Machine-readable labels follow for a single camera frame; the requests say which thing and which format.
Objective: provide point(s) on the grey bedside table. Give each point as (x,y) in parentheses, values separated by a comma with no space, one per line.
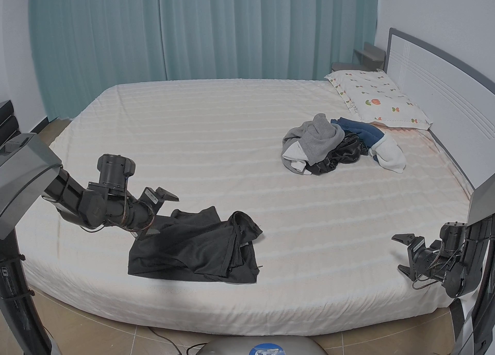
(371,53)

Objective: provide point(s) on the bed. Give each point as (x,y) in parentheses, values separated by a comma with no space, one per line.
(232,144)

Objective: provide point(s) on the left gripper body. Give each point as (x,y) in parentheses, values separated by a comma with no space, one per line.
(145,210)

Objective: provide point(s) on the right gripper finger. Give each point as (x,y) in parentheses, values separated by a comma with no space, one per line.
(408,239)
(408,272)

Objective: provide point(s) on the blue-green curtain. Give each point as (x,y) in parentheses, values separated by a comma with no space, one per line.
(270,17)
(100,36)

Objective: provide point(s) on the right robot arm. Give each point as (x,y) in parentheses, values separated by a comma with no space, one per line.
(471,256)

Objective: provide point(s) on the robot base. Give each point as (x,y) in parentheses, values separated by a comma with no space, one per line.
(232,347)

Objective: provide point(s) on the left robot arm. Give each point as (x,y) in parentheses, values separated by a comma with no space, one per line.
(69,198)

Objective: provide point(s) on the black T-shirt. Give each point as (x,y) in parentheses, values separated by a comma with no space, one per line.
(193,249)

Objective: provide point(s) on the black chest of drawers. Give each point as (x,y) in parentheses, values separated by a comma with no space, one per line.
(7,121)

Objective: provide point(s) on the pile of clothes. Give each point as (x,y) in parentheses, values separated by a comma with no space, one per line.
(321,140)

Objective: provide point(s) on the white printed pillow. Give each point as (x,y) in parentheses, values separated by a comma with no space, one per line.
(375,98)

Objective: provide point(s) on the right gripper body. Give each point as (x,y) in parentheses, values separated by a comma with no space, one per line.
(423,258)

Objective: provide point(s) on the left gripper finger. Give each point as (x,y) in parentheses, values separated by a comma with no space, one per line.
(145,234)
(166,195)

